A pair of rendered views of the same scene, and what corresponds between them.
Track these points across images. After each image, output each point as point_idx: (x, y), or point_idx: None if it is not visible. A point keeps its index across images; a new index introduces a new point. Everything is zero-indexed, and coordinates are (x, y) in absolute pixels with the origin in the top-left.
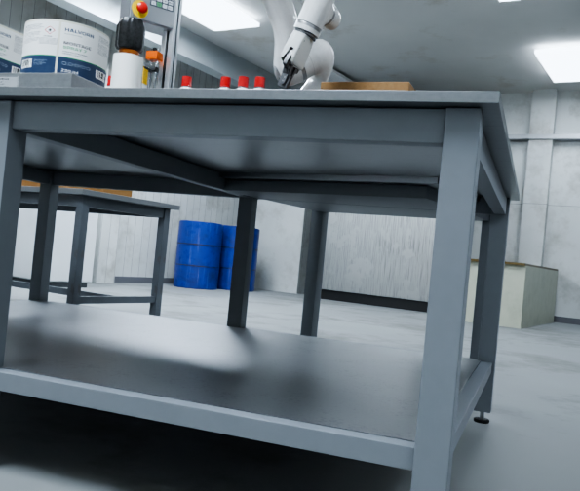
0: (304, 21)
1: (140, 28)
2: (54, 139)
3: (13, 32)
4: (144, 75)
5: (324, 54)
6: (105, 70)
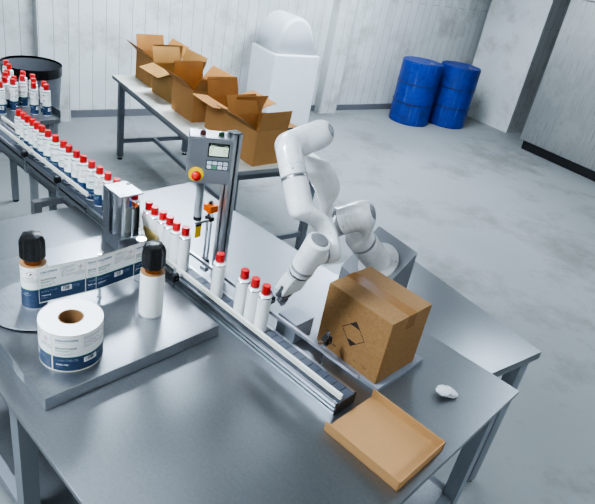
0: (294, 269)
1: (158, 257)
2: None
3: (58, 266)
4: (197, 231)
5: (361, 223)
6: (97, 347)
